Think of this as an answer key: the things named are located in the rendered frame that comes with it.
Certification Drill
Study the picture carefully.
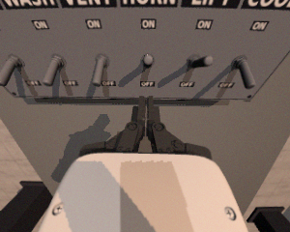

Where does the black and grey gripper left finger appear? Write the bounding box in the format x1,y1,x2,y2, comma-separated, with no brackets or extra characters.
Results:
79,96,145,157

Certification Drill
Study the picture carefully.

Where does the grey switch console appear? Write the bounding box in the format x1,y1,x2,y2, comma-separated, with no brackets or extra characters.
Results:
0,0,290,101

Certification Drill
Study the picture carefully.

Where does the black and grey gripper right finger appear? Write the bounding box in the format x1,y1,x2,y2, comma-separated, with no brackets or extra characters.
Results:
146,96,212,160

